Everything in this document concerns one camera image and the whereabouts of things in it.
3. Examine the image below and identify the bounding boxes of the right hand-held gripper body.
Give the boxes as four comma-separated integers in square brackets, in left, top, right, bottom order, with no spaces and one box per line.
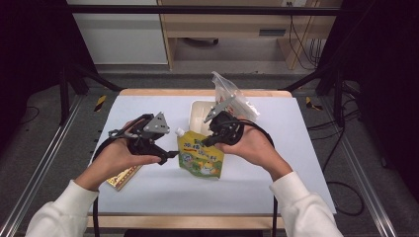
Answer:
[203,94,246,147]

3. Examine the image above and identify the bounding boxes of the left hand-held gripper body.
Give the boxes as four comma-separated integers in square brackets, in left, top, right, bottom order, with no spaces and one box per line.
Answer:
[108,112,171,157]

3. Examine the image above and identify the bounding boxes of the yellow spout pouch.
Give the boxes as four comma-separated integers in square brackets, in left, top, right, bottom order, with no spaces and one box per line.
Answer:
[174,127,225,181]

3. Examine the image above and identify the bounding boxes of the white plastic container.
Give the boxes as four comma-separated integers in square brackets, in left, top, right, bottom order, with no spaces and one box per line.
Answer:
[188,100,261,137]

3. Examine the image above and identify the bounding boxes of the clear bag of dried seaweed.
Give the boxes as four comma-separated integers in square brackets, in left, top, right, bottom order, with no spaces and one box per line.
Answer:
[210,70,261,123]

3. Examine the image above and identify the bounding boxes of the person's right hand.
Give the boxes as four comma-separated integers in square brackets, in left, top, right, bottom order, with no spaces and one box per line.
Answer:
[214,123,294,183]

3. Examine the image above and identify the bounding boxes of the person's left hand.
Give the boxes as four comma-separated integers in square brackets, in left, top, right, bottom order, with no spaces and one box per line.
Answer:
[74,118,163,193]

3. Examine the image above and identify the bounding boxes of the golden flat packet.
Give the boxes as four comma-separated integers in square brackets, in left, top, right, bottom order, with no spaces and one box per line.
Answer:
[106,164,144,193]

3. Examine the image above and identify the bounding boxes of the yellow black tape marker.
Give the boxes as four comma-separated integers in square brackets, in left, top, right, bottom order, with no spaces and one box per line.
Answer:
[94,94,108,113]
[304,96,324,112]

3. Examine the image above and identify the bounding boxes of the white foam mat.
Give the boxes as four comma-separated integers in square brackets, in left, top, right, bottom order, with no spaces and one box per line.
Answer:
[88,94,338,216]

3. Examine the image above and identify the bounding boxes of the wooden table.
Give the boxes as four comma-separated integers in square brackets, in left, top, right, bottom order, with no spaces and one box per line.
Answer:
[86,88,294,230]

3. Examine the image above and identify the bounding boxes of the black metal stand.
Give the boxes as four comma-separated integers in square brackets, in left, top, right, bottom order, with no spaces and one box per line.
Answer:
[58,62,125,126]
[282,65,347,128]

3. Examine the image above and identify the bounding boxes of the white cabinet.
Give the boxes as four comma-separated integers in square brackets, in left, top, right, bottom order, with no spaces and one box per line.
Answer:
[65,0,169,66]

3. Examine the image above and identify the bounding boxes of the wooden desk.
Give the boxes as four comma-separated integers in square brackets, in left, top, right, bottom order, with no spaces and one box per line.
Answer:
[157,0,344,71]

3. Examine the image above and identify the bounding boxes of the black curtain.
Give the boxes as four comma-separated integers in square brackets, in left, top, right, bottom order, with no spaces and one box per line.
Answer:
[0,0,97,151]
[316,0,419,201]

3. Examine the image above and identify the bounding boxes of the left hand-held gripper cable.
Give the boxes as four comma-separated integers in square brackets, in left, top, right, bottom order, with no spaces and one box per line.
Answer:
[91,113,156,237]

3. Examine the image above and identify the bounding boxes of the black floor cables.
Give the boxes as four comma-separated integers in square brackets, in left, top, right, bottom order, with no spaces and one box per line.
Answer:
[305,82,364,174]

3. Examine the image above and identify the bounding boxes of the aluminium rail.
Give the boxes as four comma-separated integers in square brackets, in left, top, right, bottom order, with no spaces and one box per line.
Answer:
[0,95,84,237]
[319,97,398,237]

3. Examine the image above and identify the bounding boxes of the black hanging cables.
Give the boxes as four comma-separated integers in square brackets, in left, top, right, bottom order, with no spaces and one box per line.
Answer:
[287,1,325,71]

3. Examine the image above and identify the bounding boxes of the thin black floor cable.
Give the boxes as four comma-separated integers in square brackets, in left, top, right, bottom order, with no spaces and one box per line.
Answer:
[19,105,42,126]

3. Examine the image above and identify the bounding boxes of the black horizontal frame bar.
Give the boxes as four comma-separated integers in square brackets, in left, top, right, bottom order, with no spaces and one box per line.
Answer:
[67,4,342,17]

